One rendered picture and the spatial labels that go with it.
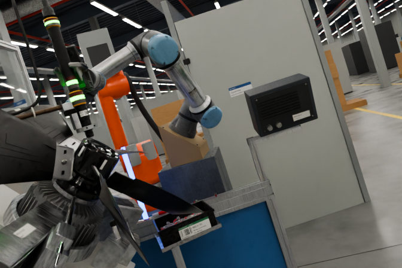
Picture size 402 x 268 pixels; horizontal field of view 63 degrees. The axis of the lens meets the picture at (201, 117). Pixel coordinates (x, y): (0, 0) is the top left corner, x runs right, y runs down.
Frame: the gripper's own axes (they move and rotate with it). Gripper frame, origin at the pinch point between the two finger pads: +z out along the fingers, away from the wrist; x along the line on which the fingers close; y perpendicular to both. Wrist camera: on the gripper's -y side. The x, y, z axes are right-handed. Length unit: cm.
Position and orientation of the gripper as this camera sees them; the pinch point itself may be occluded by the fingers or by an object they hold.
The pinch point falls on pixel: (62, 66)
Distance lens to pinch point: 111.0
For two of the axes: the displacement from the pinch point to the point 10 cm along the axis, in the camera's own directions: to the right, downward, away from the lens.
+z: 0.2, 0.3, -10.0
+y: 3.1, 9.5, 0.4
